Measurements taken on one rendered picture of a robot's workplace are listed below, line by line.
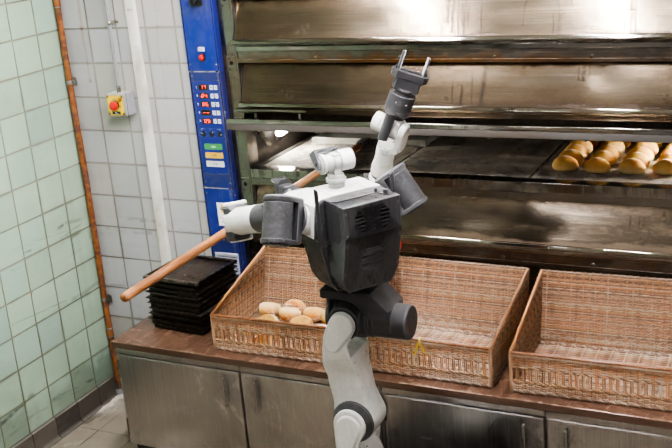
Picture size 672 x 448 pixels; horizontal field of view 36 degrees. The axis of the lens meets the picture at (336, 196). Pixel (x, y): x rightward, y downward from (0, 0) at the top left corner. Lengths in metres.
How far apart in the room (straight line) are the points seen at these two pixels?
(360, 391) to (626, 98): 1.36
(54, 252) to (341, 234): 2.05
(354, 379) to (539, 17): 1.42
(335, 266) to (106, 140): 1.92
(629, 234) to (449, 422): 0.93
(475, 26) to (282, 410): 1.62
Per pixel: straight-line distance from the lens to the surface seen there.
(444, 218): 4.09
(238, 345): 4.12
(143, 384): 4.43
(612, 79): 3.78
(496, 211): 4.02
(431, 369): 3.77
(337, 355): 3.35
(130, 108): 4.63
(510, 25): 3.81
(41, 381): 4.88
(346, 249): 3.06
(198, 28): 4.35
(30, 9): 4.70
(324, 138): 4.70
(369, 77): 4.07
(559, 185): 3.90
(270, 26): 4.20
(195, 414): 4.34
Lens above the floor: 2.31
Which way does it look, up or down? 17 degrees down
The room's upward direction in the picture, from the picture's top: 5 degrees counter-clockwise
